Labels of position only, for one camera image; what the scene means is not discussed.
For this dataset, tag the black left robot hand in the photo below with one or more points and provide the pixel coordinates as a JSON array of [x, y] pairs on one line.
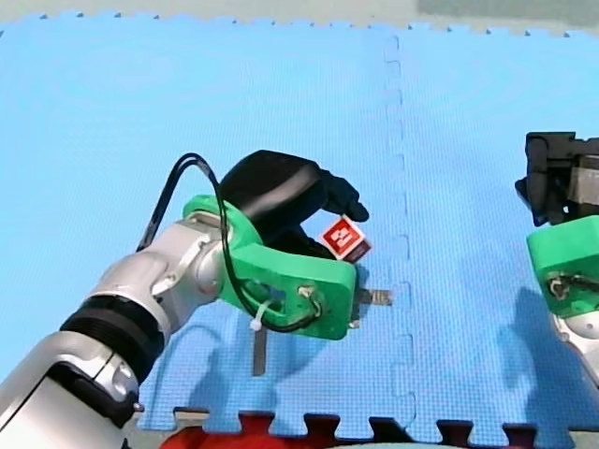
[[271, 187]]

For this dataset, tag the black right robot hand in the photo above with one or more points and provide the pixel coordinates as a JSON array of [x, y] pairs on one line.
[[547, 187]]

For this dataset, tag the red cube white marks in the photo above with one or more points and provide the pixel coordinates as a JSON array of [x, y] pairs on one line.
[[344, 237]]

